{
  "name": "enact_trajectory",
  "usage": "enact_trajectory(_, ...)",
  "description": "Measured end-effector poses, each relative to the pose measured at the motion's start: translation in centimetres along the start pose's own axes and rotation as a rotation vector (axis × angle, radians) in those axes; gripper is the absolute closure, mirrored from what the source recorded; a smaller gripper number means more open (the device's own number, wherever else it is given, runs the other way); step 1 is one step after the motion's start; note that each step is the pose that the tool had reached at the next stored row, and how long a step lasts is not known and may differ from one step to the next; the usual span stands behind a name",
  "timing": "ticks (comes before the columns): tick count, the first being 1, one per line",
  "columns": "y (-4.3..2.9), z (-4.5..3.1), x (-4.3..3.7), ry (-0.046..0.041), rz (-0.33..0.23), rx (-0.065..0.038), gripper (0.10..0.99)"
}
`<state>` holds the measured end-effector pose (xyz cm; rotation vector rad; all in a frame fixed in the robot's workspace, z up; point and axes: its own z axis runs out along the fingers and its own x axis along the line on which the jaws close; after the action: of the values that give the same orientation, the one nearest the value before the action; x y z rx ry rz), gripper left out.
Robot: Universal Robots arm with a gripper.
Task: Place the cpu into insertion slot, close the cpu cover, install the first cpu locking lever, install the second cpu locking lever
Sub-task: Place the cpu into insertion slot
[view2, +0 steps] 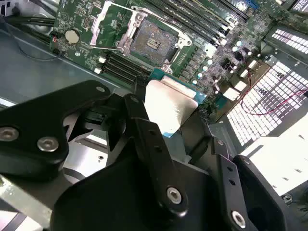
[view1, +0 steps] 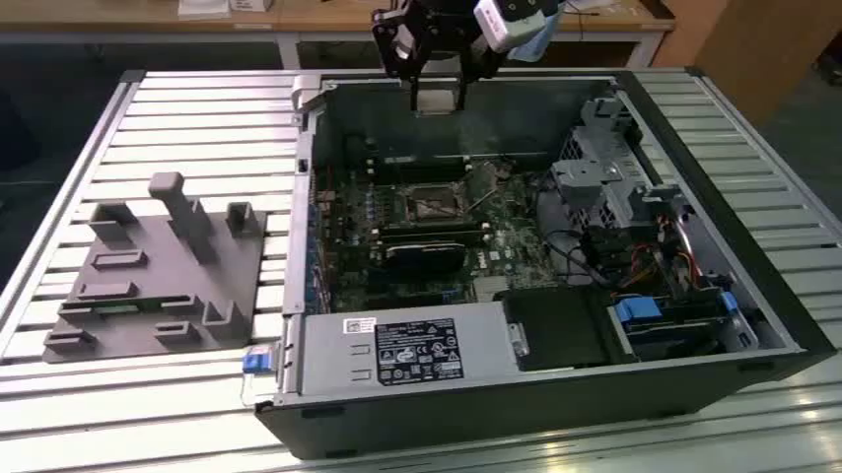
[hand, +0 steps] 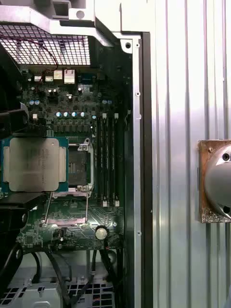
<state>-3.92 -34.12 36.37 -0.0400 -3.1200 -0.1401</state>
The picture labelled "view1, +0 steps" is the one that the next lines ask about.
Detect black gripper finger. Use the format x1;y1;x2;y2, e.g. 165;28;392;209
455;45;510;111
369;3;427;113

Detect wire locking lever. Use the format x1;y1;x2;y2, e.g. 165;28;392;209
467;186;500;213

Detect wooden cabinet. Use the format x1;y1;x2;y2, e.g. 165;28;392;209
670;0;842;128

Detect hard disk in blue carrier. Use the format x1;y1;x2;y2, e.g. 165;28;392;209
608;293;735;364

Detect silver chipset heatsink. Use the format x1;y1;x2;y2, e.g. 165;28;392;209
474;276;514;303

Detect white papers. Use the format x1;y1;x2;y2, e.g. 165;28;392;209
563;0;659;17

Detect wooden desk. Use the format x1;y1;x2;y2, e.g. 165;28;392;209
0;0;676;70

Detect CPU socket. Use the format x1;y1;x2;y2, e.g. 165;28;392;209
406;182;467;222

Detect graphics card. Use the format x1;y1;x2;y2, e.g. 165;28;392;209
383;239;467;273

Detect grey power supply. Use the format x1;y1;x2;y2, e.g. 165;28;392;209
275;300;531;398

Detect grey case corner handle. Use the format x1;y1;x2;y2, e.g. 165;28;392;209
288;73;325;110

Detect coloured wire bundle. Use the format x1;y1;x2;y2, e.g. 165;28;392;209
627;245;702;292

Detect black PC case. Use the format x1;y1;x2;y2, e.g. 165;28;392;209
252;67;841;462

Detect silver CPU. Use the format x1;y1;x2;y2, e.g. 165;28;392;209
419;88;460;118

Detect black cable bundle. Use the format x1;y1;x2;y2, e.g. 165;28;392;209
542;226;626;290

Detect grey metal drive cage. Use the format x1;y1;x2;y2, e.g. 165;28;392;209
548;96;702;231

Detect blue case latch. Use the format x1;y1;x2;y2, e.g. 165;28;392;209
240;346;275;376

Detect grey parts rack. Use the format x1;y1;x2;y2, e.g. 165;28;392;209
40;170;272;365

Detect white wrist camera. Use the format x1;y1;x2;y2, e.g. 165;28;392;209
472;0;548;51

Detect green motherboard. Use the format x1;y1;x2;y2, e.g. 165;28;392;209
307;162;571;316

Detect black plastic shroud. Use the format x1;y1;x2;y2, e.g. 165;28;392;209
500;287;636;373

